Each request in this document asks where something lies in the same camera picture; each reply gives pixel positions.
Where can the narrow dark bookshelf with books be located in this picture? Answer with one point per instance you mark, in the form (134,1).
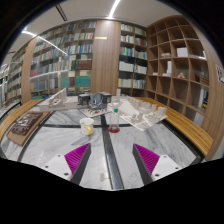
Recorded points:
(132,60)

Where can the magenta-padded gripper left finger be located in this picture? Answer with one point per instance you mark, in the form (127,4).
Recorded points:
(56,165)

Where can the dark grey house model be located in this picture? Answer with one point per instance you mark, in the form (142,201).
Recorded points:
(95,101)

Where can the flat round red coaster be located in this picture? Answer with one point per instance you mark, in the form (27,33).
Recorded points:
(113,131)

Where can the straight ceiling light strip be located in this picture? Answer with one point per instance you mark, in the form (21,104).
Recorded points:
(114,8)

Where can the wide dark bookshelf with books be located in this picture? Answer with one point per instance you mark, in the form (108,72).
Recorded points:
(66,63)

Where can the clear plastic bottle green label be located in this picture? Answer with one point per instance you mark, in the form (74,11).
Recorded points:
(114,120)

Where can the white wall notice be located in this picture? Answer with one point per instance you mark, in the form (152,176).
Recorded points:
(220,75)

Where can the glass-fronted bookshelf row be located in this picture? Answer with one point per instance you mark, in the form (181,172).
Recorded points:
(13,83)

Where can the brown architectural model on board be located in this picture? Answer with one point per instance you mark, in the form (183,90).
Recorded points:
(26,125)

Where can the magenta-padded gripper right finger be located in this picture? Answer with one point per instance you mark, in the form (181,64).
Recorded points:
(165,165)

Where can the beige ramp architectural model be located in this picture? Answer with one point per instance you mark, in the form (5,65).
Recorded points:
(55,101)

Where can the white city block model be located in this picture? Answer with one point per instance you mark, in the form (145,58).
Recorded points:
(140,115)

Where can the gold wall plaque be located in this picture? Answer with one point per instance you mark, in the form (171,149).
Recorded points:
(100,38)

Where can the wooden cubby shelf unit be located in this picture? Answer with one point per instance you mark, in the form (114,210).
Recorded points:
(176,66)

